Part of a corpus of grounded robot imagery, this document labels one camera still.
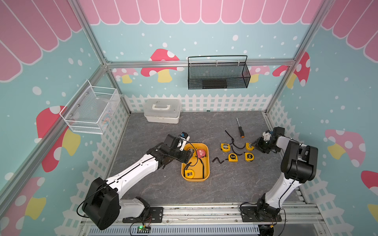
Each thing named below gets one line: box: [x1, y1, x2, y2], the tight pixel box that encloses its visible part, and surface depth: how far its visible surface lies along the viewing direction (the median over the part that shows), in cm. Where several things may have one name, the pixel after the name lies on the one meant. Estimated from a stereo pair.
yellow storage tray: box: [181, 142, 210, 182], surface depth 91 cm
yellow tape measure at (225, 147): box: [220, 143, 231, 153], surface depth 99 cm
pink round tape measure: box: [196, 148, 207, 158], surface depth 96 cm
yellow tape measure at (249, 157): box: [244, 152, 255, 162], surface depth 95 cm
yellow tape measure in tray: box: [184, 169, 195, 179], surface depth 88 cm
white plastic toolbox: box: [143, 97, 182, 124], surface depth 111 cm
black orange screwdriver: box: [236, 117, 245, 139], surface depth 107 cm
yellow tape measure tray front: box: [245, 142, 255, 151], surface depth 100 cm
